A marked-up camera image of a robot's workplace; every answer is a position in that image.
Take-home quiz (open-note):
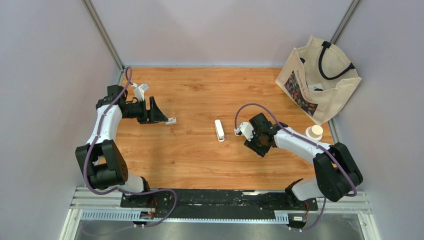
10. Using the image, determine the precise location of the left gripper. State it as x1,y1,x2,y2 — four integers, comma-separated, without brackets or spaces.
121,97,168,125

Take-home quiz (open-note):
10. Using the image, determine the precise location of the white staple box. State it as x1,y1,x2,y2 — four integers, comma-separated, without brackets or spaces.
165,117,177,126

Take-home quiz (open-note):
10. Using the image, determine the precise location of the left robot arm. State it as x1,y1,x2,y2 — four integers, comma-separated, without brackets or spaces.
75,83,169,208

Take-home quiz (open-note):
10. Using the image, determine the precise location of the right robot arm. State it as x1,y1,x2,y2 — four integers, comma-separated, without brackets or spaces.
235,113,364,210

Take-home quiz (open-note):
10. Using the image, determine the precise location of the white stapler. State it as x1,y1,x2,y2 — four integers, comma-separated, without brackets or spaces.
214,119,225,142

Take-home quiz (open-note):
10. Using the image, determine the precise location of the white plastic bottle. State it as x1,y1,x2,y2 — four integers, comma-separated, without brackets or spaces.
304,124,324,141

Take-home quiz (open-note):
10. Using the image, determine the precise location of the beige canvas tote bag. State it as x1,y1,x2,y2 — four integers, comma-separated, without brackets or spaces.
275,36,362,125

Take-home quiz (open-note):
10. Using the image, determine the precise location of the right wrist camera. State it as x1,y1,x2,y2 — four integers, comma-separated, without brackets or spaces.
234,122,255,142

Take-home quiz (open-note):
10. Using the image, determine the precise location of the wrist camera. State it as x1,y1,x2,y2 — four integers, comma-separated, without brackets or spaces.
132,83,150,101
234,122,255,142

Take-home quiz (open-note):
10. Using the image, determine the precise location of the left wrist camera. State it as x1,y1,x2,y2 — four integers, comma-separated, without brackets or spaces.
132,83,150,101

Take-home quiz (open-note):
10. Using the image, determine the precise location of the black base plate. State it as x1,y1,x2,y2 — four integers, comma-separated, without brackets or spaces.
120,188,318,220

